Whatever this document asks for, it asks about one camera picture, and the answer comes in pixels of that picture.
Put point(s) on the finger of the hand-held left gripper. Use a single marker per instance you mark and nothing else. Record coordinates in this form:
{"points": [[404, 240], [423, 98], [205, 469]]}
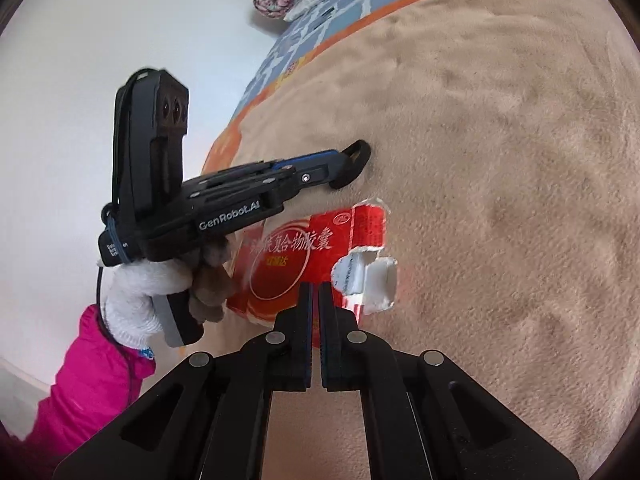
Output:
{"points": [[345, 170], [315, 157]]}

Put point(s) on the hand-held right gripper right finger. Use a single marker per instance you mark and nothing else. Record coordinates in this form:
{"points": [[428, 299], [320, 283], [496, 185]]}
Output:
{"points": [[335, 355]]}

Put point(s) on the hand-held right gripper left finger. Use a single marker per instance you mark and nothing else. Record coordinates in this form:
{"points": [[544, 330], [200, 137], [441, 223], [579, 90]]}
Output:
{"points": [[295, 350]]}

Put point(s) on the torn red box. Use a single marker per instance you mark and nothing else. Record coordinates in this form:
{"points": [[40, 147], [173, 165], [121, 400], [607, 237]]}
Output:
{"points": [[290, 260]]}

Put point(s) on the person's left forearm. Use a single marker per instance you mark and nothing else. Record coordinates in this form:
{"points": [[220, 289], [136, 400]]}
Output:
{"points": [[85, 390]]}

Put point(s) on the person's left hand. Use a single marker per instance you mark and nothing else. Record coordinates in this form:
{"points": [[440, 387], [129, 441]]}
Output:
{"points": [[130, 300]]}

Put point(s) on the beige fleece blanket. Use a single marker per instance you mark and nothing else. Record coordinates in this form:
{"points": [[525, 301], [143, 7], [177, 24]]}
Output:
{"points": [[475, 210]]}

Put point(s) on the blue patterned bedsheet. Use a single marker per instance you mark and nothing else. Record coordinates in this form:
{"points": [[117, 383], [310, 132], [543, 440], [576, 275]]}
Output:
{"points": [[350, 5]]}

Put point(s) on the orange floral blanket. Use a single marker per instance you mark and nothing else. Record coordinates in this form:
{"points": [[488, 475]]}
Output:
{"points": [[390, 17]]}

